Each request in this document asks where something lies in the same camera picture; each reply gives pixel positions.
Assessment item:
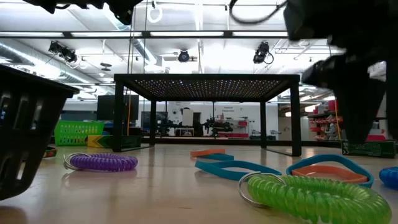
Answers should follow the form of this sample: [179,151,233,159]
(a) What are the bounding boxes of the green plastic basket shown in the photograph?
[54,120,106,147]

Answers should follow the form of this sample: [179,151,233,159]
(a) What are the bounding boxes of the black overhead frame bar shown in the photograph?
[0,29,290,40]

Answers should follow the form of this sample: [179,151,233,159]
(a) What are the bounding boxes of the white shelf with red bins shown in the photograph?
[216,117,249,139]

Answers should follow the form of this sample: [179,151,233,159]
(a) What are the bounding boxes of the orange silicone wristband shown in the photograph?
[190,148,226,158]
[291,165,369,184]

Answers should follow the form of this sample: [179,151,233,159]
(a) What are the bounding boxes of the black perforated metal riser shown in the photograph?
[112,73,302,157]

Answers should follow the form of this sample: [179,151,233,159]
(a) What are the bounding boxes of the thin black hanging cable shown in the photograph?
[142,0,149,75]

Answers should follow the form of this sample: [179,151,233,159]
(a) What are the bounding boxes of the green coil wristband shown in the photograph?
[238,171,392,224]

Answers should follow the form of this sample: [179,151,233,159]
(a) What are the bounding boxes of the small yellow crayon box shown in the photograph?
[43,146,58,159]

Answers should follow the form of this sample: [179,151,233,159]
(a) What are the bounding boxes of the white hanging ring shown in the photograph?
[146,6,164,24]

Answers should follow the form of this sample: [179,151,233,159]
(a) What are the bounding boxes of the black background monitor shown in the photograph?
[96,95,140,121]

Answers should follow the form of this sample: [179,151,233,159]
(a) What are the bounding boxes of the black storage shelf rack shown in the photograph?
[307,99,341,141]

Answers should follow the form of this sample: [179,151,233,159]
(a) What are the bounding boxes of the black metal table frame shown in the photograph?
[141,136,343,147]

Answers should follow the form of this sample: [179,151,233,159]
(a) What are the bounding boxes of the black ceiling camera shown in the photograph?
[177,49,191,63]
[48,40,78,64]
[252,41,275,65]

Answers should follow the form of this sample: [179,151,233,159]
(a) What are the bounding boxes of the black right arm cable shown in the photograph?
[229,0,289,26]

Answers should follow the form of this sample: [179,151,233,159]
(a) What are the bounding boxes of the black plastic basket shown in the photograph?
[0,64,81,202]

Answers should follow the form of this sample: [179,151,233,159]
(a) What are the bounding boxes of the blue coil wristband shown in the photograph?
[378,166,398,190]

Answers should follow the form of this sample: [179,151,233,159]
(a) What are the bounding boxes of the purple coil wristband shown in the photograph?
[63,152,139,173]

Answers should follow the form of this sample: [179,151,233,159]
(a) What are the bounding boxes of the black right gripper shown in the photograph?
[282,0,398,144]

